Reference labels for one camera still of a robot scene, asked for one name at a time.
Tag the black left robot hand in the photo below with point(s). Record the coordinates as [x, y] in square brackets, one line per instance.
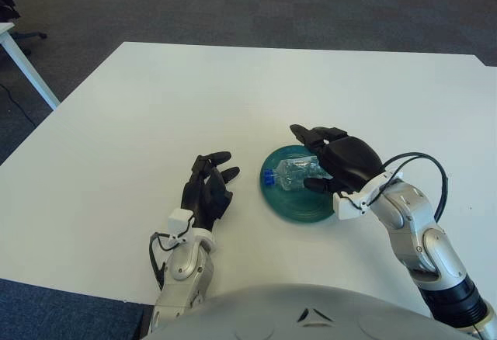
[204, 196]

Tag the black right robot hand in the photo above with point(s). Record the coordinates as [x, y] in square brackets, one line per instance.
[349, 161]

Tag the clear bottle with blue cap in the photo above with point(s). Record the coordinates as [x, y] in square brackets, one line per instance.
[291, 175]

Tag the teal green round plate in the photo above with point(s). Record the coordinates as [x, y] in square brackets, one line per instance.
[295, 204]

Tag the grey robot torso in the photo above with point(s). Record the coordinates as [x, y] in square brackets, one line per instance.
[310, 316]

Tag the white desk leg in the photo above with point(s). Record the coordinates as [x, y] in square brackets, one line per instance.
[27, 70]

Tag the black office chair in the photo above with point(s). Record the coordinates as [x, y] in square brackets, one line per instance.
[29, 35]

